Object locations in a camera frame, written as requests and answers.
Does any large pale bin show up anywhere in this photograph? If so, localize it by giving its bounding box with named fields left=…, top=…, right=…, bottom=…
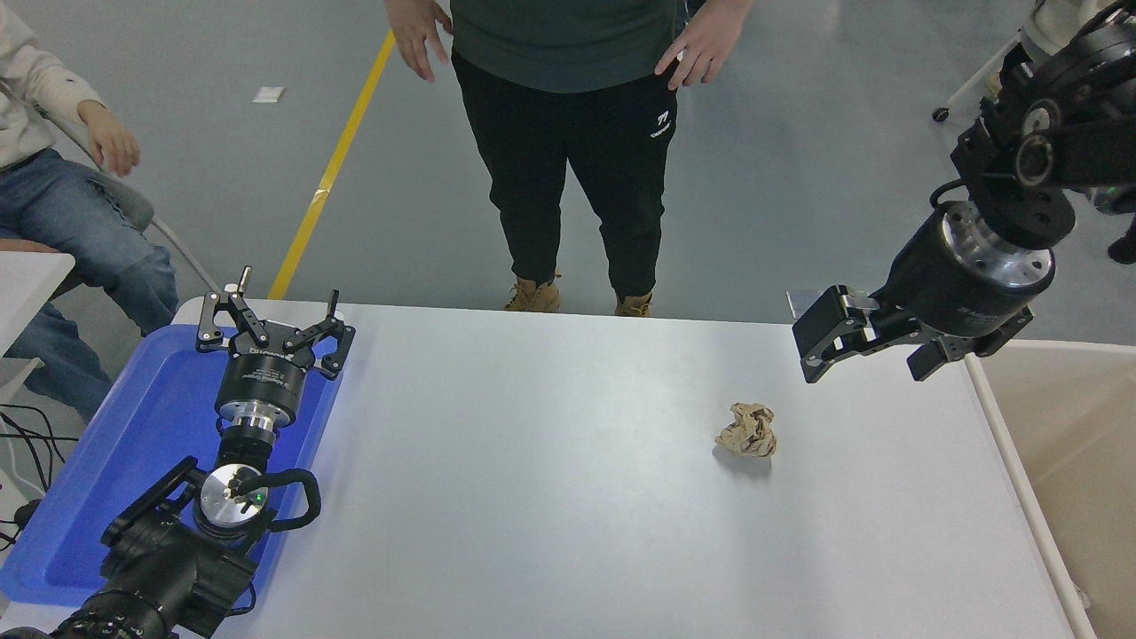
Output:
left=963, top=337, right=1136, bottom=639

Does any grey chair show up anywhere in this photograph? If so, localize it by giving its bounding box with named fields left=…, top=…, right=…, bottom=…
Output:
left=35, top=102, right=221, bottom=294

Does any white rolling chair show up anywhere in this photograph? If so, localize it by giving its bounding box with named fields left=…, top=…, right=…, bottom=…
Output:
left=932, top=0, right=1119, bottom=123

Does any standing person's left hand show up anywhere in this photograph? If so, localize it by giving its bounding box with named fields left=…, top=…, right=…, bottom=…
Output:
left=655, top=0, right=755, bottom=91

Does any standing person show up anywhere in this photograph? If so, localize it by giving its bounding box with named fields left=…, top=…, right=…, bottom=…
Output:
left=383, top=0, right=755, bottom=318

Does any seated person's hand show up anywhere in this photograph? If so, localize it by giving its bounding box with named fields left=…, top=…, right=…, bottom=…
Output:
left=78, top=100, right=141, bottom=177

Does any seated person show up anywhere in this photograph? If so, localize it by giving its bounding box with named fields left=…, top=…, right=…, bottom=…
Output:
left=0, top=0, right=178, bottom=422

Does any clear floor plate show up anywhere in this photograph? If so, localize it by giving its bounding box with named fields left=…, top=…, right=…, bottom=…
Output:
left=786, top=289, right=837, bottom=320

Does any black cable with plug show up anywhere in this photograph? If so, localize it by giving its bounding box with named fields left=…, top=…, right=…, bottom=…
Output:
left=0, top=499, right=42, bottom=548

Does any tan paper ball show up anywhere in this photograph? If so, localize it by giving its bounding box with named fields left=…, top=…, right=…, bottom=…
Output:
left=715, top=402, right=778, bottom=459

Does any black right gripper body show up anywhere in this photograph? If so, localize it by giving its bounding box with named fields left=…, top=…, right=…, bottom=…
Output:
left=874, top=209, right=1035, bottom=343

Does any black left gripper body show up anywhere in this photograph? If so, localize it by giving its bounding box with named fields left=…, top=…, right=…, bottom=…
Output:
left=216, top=324, right=313, bottom=416

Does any blue plastic tray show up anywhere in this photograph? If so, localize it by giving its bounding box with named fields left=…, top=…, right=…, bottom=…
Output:
left=0, top=323, right=347, bottom=608

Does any standing person's right hand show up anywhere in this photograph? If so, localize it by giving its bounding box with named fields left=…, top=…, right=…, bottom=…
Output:
left=383, top=0, right=454, bottom=83

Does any white side table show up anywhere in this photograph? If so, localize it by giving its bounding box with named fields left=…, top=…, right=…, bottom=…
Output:
left=0, top=251, right=76, bottom=400

